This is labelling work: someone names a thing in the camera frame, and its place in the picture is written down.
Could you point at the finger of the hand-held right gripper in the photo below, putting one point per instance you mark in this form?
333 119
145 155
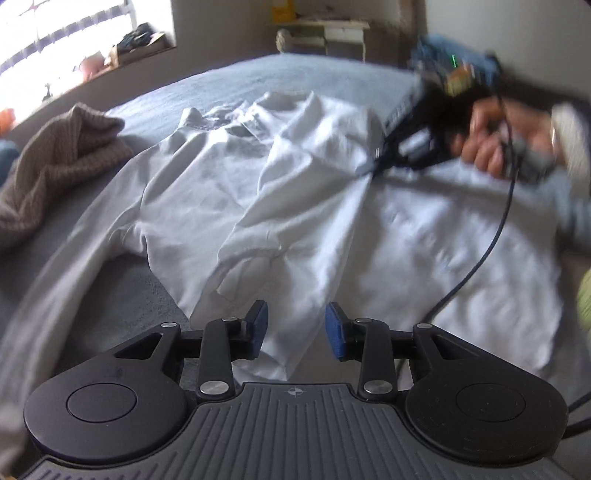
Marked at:
411 147

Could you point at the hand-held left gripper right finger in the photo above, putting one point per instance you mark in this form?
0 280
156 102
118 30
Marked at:
333 334

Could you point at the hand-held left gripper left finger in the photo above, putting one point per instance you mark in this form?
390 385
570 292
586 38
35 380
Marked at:
259 330

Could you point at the white button shirt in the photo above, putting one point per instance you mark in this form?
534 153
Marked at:
323 221

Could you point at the dark clothes pile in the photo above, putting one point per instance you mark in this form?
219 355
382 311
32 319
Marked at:
134 39

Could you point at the person's right hand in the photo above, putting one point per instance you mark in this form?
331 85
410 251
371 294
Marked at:
489 147

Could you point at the cream desk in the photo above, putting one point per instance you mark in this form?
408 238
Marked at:
341 30

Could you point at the cream bedpost finial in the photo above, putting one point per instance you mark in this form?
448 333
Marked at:
285 40

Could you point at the yellow box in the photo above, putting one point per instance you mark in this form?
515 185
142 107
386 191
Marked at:
282 9

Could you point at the yellow-green cloth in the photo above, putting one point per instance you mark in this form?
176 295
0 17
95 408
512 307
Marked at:
585 300

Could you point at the beige knitted sweater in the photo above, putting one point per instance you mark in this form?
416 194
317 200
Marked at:
60 161

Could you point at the cardboard box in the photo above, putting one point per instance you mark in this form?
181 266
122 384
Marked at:
152 48

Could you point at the pink pot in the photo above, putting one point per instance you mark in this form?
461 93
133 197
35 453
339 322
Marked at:
92 62

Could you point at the orange bag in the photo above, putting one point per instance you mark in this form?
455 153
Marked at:
7 120

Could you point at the window with metal bars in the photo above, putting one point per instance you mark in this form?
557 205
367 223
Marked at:
55 27

